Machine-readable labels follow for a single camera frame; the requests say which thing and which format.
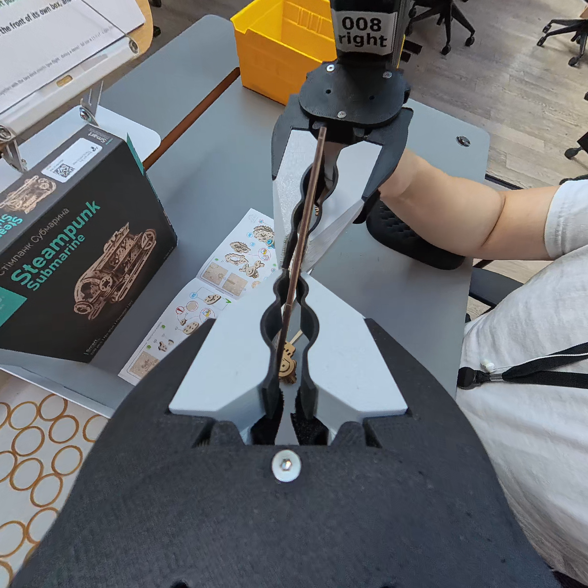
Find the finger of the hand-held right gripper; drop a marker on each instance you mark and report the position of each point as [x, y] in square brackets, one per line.
[287, 183]
[353, 174]

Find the black mesh armrest chair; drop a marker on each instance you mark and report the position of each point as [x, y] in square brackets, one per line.
[413, 239]

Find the white instruction booklet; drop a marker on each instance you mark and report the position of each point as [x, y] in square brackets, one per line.
[206, 294]

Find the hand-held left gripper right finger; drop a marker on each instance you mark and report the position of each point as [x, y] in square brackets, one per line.
[353, 363]

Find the white cardboard tray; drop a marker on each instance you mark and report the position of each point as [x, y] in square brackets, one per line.
[69, 376]

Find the person's right forearm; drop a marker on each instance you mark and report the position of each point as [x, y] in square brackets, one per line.
[459, 216]

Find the instruction poster on stand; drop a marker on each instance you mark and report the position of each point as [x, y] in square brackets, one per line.
[11, 147]

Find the small wooden model part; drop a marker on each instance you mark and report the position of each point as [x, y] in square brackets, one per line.
[287, 365]

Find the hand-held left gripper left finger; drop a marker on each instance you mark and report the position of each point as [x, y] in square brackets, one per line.
[220, 363]

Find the black teal model kit box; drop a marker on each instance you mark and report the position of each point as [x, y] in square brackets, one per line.
[92, 229]

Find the laser-cut plywood parts sheet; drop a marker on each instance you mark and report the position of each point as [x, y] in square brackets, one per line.
[304, 229]

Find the black office chair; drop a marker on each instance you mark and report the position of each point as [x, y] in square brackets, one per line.
[443, 18]
[565, 27]

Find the yellow plastic bin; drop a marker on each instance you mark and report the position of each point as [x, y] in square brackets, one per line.
[271, 59]

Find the group of tan rings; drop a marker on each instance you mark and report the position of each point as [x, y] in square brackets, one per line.
[48, 406]

